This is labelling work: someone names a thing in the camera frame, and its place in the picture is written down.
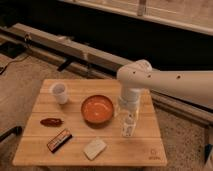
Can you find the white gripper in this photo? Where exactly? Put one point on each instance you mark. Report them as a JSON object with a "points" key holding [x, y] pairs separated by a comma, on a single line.
{"points": [[128, 99]]}

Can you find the small clear bottle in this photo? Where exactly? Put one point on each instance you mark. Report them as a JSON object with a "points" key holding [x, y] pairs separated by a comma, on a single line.
{"points": [[129, 124]]}

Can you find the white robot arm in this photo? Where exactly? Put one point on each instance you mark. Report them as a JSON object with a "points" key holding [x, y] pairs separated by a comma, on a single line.
{"points": [[191, 86]]}

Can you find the orange bowl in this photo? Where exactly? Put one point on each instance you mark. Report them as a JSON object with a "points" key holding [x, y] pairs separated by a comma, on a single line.
{"points": [[97, 109]]}

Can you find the white sponge block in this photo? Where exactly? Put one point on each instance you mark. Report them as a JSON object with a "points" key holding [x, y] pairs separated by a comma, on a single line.
{"points": [[94, 148]]}

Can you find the wooden table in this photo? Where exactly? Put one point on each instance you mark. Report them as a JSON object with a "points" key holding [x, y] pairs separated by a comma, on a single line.
{"points": [[144, 148]]}

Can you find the white plastic cup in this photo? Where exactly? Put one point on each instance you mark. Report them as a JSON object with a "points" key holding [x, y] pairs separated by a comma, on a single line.
{"points": [[59, 91]]}

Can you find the black floor object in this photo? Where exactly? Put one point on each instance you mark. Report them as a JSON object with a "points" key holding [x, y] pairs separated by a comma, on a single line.
{"points": [[17, 130]]}

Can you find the long grey rail beam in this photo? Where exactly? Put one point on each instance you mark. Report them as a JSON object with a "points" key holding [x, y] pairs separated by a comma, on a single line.
{"points": [[80, 51]]}

